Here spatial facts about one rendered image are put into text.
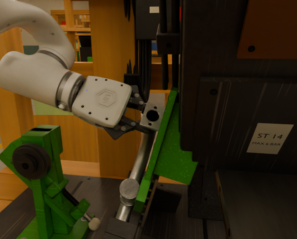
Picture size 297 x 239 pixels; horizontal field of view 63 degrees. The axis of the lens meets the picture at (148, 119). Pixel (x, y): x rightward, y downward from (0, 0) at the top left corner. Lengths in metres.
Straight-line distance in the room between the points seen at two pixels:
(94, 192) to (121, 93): 0.40
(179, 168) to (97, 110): 0.19
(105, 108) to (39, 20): 0.21
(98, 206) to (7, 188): 0.35
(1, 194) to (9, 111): 0.29
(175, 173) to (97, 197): 0.38
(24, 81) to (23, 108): 0.48
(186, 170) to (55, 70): 0.32
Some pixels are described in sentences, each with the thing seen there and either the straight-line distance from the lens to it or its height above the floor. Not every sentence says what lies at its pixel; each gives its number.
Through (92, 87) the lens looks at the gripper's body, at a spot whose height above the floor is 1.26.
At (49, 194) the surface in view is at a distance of 0.59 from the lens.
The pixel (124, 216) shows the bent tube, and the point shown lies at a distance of 0.56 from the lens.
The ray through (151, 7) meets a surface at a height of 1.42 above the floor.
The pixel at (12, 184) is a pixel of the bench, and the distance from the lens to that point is 0.98.
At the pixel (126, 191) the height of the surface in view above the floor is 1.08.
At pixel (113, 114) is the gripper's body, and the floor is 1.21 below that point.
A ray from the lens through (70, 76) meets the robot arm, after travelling 0.51.
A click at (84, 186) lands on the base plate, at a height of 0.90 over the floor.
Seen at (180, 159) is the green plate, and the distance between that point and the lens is 0.43.
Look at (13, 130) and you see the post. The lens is 1.02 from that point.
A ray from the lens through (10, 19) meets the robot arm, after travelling 0.48.
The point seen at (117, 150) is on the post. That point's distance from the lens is 0.86.
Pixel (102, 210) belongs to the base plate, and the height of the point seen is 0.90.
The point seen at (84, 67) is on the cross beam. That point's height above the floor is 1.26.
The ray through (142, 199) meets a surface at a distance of 0.44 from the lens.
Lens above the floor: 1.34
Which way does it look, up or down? 18 degrees down
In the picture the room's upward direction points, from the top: straight up
